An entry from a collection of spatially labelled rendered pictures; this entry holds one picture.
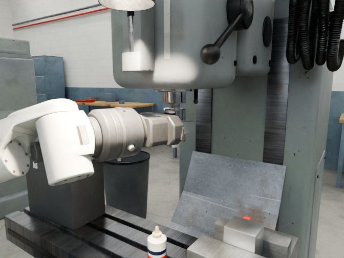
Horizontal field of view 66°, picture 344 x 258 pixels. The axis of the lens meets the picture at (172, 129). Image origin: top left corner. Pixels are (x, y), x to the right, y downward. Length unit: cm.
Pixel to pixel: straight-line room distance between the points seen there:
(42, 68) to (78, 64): 89
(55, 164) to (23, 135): 9
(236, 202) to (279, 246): 34
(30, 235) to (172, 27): 68
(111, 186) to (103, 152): 210
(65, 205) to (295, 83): 73
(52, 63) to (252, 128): 723
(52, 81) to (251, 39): 736
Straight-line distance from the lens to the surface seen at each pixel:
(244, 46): 60
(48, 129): 42
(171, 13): 46
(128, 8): 42
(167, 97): 54
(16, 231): 97
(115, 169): 244
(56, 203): 86
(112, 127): 43
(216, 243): 55
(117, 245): 75
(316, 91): 84
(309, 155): 86
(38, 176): 90
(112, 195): 257
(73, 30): 791
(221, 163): 93
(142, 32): 45
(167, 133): 49
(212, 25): 48
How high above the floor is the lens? 132
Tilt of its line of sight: 10 degrees down
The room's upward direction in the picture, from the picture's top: straight up
